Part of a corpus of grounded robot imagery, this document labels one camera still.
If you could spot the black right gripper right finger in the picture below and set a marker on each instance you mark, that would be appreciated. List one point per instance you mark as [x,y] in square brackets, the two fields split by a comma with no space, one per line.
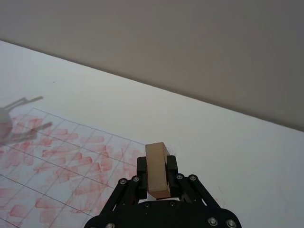
[172,174]

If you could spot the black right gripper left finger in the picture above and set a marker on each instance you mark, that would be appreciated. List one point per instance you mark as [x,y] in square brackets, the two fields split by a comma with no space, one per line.
[141,175]

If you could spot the tan wooden block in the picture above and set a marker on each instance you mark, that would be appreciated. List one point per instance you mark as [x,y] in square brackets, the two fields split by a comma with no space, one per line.
[155,169]

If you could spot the white sheet with red marks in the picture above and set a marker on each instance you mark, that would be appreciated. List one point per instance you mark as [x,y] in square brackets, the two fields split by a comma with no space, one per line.
[194,133]

